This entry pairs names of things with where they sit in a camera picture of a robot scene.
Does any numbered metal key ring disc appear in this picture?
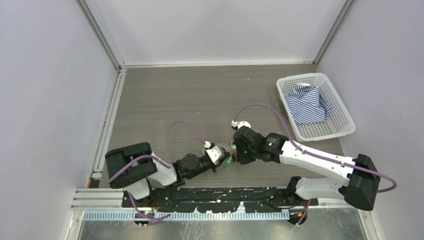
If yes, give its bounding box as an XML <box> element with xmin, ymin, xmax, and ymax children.
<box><xmin>200</xmin><ymin>142</ymin><xmax>236</xmax><ymax>168</ymax></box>

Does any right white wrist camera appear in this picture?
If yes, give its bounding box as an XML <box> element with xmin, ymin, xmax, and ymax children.
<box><xmin>231</xmin><ymin>120</ymin><xmax>251</xmax><ymax>130</ymax></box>

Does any white plastic basket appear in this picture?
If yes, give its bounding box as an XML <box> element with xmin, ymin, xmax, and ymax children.
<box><xmin>276</xmin><ymin>73</ymin><xmax>356</xmax><ymax>142</ymax></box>

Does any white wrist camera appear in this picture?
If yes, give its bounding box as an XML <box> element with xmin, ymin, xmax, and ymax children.
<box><xmin>231</xmin><ymin>120</ymin><xmax>251</xmax><ymax>130</ymax></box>
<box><xmin>204</xmin><ymin>141</ymin><xmax>224</xmax><ymax>165</ymax></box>

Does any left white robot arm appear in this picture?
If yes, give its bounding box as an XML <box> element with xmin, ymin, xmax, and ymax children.
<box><xmin>105</xmin><ymin>142</ymin><xmax>231</xmax><ymax>207</ymax></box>

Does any purple cable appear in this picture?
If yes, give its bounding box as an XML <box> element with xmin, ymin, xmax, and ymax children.
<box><xmin>108</xmin><ymin>120</ymin><xmax>213</xmax><ymax>222</ymax></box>
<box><xmin>231</xmin><ymin>103</ymin><xmax>398</xmax><ymax>194</ymax></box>

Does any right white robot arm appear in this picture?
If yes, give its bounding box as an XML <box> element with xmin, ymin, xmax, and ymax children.
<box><xmin>232</xmin><ymin>126</ymin><xmax>381</xmax><ymax>211</ymax></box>

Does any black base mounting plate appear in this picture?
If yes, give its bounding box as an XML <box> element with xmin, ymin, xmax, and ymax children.
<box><xmin>134</xmin><ymin>187</ymin><xmax>306</xmax><ymax>213</ymax></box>

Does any green key tag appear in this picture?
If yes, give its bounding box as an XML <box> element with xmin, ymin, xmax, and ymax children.
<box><xmin>225</xmin><ymin>156</ymin><xmax>233</xmax><ymax>165</ymax></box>

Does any aluminium frame rail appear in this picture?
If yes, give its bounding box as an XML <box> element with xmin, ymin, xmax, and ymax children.
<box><xmin>64</xmin><ymin>64</ymin><xmax>127</xmax><ymax>240</ymax></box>

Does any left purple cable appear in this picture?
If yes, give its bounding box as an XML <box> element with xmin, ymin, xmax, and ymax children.
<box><xmin>108</xmin><ymin>120</ymin><xmax>213</xmax><ymax>222</ymax></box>

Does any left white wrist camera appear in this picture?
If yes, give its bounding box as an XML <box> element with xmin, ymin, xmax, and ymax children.
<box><xmin>204</xmin><ymin>141</ymin><xmax>224</xmax><ymax>165</ymax></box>

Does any blue striped shirt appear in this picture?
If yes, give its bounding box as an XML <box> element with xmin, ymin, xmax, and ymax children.
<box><xmin>284</xmin><ymin>82</ymin><xmax>332</xmax><ymax>125</ymax></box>

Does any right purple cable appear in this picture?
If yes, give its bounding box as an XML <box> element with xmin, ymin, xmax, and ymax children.
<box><xmin>231</xmin><ymin>103</ymin><xmax>398</xmax><ymax>194</ymax></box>

